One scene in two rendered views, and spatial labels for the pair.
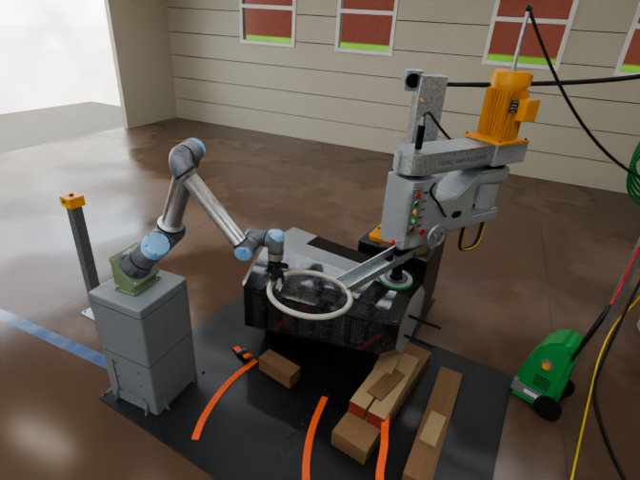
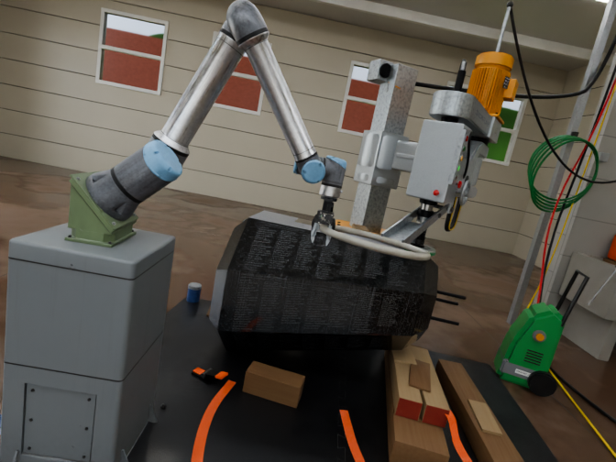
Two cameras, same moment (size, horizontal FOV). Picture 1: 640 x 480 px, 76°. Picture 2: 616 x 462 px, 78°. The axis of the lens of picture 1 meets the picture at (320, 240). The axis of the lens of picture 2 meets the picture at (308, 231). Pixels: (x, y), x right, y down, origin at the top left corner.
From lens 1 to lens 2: 1.52 m
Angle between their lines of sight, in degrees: 28
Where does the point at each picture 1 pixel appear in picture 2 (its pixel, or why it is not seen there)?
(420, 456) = (498, 448)
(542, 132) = not seen: hidden behind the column
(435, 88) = (408, 78)
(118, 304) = (85, 254)
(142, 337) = (126, 316)
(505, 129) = (496, 104)
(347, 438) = (417, 445)
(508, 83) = (500, 61)
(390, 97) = (257, 152)
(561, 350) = (552, 316)
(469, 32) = (326, 104)
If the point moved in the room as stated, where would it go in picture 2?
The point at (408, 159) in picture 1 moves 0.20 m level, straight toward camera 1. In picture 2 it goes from (459, 98) to (484, 93)
